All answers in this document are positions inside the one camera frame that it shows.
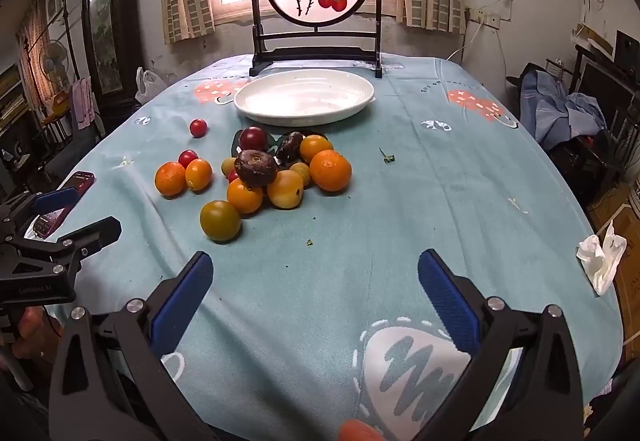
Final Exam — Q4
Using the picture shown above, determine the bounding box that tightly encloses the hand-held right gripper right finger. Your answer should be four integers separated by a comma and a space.
417, 248, 586, 441

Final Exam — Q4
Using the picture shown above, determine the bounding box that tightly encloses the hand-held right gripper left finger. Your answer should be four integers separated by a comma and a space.
48, 250, 221, 441

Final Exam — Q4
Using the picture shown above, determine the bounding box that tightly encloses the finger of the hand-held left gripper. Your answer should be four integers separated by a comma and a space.
0, 216, 123, 282
0, 188, 83, 234

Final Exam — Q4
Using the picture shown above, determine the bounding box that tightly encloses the green yellow tomato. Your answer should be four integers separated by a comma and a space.
200, 200, 242, 242

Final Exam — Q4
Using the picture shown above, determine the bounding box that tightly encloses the small orange tangerine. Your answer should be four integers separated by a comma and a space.
154, 161, 188, 198

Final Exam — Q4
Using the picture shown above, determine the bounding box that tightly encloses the small orange tomato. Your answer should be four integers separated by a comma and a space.
185, 158, 213, 192
226, 178, 264, 215
299, 134, 334, 164

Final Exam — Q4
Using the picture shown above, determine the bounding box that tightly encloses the dark brown water chestnut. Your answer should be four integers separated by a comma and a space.
275, 132, 305, 162
234, 149, 278, 188

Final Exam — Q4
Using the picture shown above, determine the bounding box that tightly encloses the large orange tangerine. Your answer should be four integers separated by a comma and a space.
309, 150, 353, 193

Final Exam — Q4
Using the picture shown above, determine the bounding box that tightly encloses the dark red plum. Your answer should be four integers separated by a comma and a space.
238, 126, 269, 153

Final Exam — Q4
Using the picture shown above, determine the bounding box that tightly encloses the white oval plate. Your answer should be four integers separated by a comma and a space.
234, 68, 376, 127

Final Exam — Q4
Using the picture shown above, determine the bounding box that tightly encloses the person's left hand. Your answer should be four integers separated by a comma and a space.
11, 306, 63, 359

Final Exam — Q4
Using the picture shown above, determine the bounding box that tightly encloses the red mobile phone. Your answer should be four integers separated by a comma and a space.
30, 171, 96, 239

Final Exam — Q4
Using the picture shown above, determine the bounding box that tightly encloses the pink hanging cloth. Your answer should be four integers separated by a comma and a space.
70, 77, 96, 131

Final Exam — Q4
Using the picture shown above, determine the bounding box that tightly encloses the teal printed tablecloth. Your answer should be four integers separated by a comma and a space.
20, 52, 626, 441

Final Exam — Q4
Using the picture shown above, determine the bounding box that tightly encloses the standing electric fan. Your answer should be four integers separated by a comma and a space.
40, 40, 71, 122

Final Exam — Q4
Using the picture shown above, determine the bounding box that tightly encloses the white plastic bag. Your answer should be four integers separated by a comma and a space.
135, 67, 168, 106

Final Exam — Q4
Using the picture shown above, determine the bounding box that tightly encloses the crumpled white tissue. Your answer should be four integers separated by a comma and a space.
576, 220, 628, 297

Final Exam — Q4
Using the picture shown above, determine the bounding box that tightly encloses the dark wooden cabinet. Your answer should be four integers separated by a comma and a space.
80, 0, 146, 132

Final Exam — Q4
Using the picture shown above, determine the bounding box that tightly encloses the blue clothes pile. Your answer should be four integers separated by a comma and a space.
520, 68, 608, 149

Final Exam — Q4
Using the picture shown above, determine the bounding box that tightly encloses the black computer monitor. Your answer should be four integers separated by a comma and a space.
575, 54, 640, 122

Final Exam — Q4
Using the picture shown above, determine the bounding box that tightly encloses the cardboard piece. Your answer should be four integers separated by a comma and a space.
570, 24, 616, 62

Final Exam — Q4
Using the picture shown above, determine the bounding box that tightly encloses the black speaker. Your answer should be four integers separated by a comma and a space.
614, 30, 640, 84

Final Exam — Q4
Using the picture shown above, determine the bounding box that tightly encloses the white power cable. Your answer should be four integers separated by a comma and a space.
446, 24, 481, 62

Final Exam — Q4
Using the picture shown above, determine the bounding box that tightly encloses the white wall socket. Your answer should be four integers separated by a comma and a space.
467, 7, 501, 28

